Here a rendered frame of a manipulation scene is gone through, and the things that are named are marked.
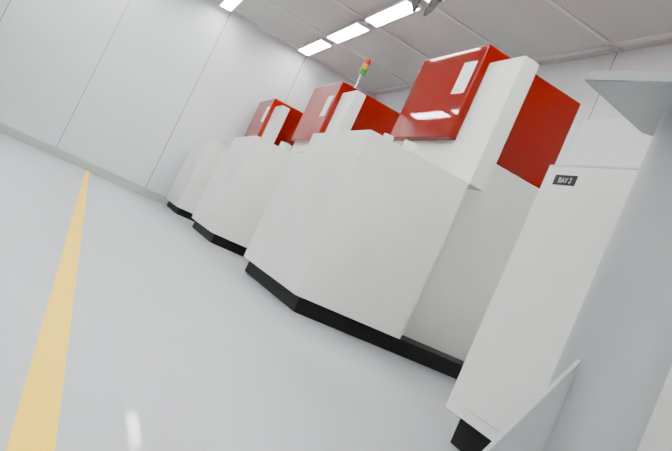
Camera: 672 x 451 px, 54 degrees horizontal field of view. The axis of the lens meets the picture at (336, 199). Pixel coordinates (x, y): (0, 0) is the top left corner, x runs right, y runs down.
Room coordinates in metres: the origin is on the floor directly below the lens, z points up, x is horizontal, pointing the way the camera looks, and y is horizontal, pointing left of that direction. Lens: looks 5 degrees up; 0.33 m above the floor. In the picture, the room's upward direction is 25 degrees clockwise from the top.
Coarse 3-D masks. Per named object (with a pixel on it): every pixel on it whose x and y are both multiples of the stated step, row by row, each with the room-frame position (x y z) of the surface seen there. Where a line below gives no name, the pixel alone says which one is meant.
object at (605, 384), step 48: (624, 96) 1.14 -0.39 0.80; (624, 240) 1.07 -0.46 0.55; (624, 288) 1.05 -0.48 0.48; (576, 336) 1.09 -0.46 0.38; (624, 336) 1.03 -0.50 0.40; (576, 384) 1.05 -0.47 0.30; (624, 384) 1.02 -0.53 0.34; (528, 432) 1.03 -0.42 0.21; (576, 432) 1.03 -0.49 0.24; (624, 432) 1.02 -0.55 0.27
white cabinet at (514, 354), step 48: (576, 192) 1.70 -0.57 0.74; (624, 192) 1.55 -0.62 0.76; (528, 240) 1.79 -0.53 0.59; (576, 240) 1.63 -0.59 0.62; (528, 288) 1.72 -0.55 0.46; (576, 288) 1.56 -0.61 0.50; (480, 336) 1.82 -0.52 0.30; (528, 336) 1.65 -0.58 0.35; (480, 384) 1.74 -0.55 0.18; (528, 384) 1.59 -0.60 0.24; (480, 432) 1.68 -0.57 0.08
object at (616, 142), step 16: (592, 128) 1.74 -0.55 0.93; (608, 128) 1.68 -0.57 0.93; (624, 128) 1.63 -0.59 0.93; (576, 144) 1.77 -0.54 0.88; (592, 144) 1.71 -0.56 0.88; (608, 144) 1.66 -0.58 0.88; (624, 144) 1.61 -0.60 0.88; (640, 144) 1.56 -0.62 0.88; (576, 160) 1.75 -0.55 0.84; (592, 160) 1.69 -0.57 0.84; (608, 160) 1.64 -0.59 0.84; (624, 160) 1.59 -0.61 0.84; (640, 160) 1.54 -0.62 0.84
